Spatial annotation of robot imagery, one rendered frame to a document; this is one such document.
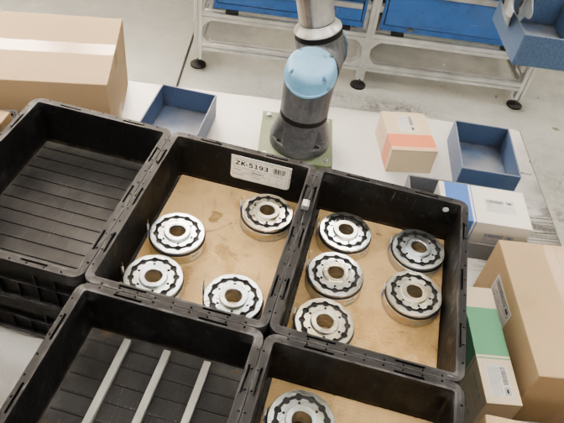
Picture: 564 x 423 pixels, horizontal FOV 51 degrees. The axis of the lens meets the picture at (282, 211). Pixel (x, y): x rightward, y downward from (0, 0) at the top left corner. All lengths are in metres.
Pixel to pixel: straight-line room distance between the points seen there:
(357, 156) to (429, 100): 1.65
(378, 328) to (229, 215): 0.37
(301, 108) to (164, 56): 1.92
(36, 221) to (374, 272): 0.65
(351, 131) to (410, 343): 0.76
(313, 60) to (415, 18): 1.67
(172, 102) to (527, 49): 0.89
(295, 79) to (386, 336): 0.60
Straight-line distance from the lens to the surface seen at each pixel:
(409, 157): 1.54
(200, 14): 3.00
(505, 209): 1.44
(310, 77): 1.33
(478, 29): 3.09
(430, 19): 3.02
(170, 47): 3.30
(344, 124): 1.68
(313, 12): 1.42
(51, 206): 1.23
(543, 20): 1.58
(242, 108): 1.68
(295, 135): 1.42
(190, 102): 1.64
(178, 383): 0.97
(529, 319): 1.15
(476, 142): 1.74
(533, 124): 3.29
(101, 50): 1.53
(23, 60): 1.52
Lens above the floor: 1.69
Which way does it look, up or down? 45 degrees down
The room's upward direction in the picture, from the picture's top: 9 degrees clockwise
